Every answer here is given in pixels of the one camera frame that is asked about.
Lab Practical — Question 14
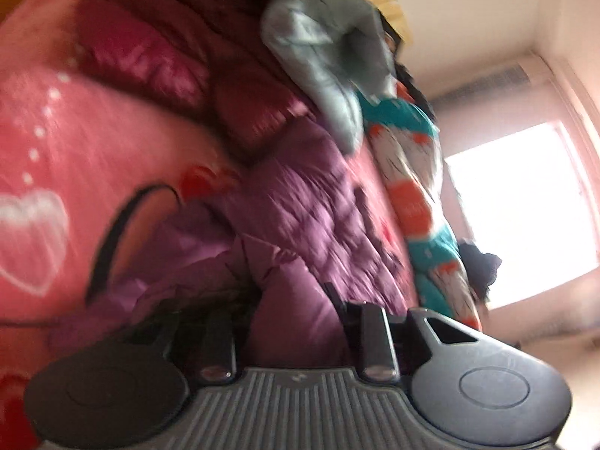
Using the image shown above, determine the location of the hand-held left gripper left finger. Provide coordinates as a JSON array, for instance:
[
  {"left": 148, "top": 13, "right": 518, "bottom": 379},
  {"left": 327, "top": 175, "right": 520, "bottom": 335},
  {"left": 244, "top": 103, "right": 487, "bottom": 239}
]
[{"left": 117, "top": 307, "right": 237, "bottom": 383}]

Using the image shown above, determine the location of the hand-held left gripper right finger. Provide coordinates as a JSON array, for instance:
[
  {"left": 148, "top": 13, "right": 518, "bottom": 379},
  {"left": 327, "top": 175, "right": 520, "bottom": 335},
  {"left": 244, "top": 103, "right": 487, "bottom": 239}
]
[{"left": 322, "top": 281, "right": 472, "bottom": 382}]

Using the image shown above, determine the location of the purple quilted down jacket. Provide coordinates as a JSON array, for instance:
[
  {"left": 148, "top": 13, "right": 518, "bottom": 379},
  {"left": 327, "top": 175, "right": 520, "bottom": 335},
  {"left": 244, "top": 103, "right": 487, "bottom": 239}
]
[{"left": 49, "top": 115, "right": 416, "bottom": 366}]

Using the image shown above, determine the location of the dark cloth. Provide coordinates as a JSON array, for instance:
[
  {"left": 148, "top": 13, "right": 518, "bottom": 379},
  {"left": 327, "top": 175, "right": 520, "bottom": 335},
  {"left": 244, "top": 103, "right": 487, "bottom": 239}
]
[{"left": 457, "top": 240, "right": 503, "bottom": 310}]

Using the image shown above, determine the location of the teal orange rabbit blanket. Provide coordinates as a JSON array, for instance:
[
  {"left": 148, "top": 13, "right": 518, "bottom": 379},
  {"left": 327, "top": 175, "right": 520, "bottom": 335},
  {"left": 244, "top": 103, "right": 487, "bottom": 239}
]
[{"left": 358, "top": 79, "right": 486, "bottom": 333}]

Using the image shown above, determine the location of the window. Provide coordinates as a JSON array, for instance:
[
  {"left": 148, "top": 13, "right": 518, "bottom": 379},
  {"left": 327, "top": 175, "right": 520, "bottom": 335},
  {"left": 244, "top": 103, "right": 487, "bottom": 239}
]
[{"left": 443, "top": 121, "right": 600, "bottom": 312}]

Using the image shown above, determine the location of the pink printed bed blanket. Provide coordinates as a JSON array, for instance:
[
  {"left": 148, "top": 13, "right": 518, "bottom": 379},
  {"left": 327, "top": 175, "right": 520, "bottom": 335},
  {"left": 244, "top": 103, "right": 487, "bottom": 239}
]
[{"left": 0, "top": 0, "right": 423, "bottom": 450}]

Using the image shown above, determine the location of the grey curtain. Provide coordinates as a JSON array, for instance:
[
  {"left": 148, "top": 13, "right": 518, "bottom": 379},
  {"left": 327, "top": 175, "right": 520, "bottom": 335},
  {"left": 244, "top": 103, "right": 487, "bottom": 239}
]
[{"left": 431, "top": 63, "right": 530, "bottom": 104}]

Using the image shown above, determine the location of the light blue down jacket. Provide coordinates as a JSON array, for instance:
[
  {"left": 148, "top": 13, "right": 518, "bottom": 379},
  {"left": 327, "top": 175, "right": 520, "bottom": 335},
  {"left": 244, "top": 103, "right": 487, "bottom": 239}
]
[{"left": 260, "top": 0, "right": 399, "bottom": 155}]

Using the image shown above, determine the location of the dark red down jacket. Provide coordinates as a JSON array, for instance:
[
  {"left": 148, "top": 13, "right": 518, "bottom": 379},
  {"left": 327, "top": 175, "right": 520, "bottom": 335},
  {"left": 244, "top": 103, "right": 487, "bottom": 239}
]
[{"left": 75, "top": 0, "right": 324, "bottom": 165}]

